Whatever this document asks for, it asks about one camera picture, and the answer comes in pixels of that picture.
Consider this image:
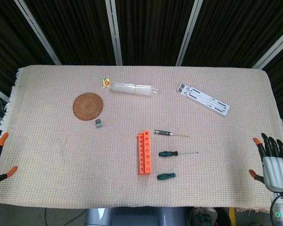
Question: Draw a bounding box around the clear bag of sticks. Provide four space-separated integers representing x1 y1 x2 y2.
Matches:
109 81 160 97

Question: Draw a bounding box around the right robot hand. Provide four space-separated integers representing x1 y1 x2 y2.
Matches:
248 133 283 194

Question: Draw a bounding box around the green black screwdriver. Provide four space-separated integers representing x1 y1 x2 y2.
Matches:
158 151 199 158

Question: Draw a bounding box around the round woven rattan coaster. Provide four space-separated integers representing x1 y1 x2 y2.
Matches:
72 92 104 121

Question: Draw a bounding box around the black screwdriver teal stripe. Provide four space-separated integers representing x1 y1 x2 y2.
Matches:
157 172 177 181

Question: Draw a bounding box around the orange tool holder block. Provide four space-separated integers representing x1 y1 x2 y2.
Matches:
137 130 154 176

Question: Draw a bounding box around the beige woven tablecloth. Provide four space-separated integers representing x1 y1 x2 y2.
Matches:
0 65 283 214

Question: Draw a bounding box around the white folding laptop stand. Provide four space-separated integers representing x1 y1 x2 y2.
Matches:
176 82 231 116

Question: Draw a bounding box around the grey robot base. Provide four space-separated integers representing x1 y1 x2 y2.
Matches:
84 207 188 226

